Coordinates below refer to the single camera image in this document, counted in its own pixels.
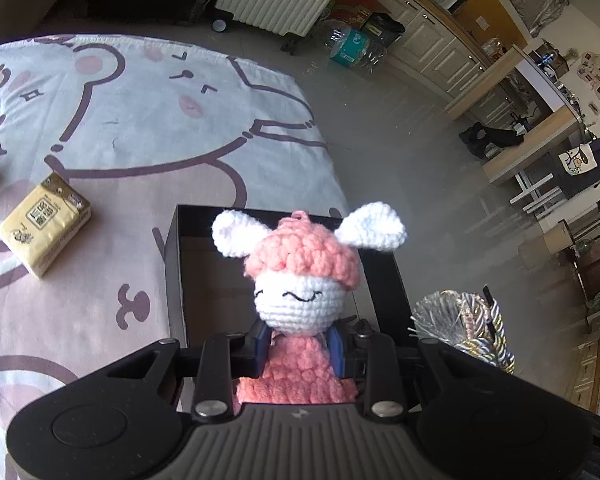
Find white kitchen cabinets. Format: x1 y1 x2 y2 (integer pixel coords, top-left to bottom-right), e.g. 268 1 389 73
362 0 526 111

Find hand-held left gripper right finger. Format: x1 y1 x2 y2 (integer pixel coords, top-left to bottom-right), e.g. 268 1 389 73
327 317 497 423

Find wrapped water bottle pack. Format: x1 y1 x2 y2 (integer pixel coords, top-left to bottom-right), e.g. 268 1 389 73
322 22 388 68

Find wall poster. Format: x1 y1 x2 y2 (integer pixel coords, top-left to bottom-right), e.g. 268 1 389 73
510 0 568 38

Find glass tank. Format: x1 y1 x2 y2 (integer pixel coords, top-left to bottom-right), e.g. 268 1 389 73
530 40 566 68

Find black chair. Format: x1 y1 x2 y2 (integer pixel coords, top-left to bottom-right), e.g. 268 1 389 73
550 137 600 196

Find white printed cushion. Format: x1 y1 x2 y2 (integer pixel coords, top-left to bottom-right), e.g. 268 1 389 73
560 142 593 171

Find black cardboard box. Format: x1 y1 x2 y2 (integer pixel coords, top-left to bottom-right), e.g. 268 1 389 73
164 204 421 376

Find grey white rope toy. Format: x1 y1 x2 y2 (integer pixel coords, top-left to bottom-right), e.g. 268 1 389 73
407 285 517 376

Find pink crochet bunny doll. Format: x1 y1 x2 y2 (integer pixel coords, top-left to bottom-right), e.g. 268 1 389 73
211 201 407 406

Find yellow tissue pack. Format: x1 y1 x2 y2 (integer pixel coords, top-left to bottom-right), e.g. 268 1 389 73
0 171 92 280

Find bear printed blanket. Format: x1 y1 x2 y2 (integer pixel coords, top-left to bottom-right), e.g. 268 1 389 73
0 34 351 480

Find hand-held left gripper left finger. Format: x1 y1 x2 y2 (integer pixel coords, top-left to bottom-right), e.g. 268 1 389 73
97 321 272 423

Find wooden bar counter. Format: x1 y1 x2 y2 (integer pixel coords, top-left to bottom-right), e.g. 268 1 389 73
445 44 596 186

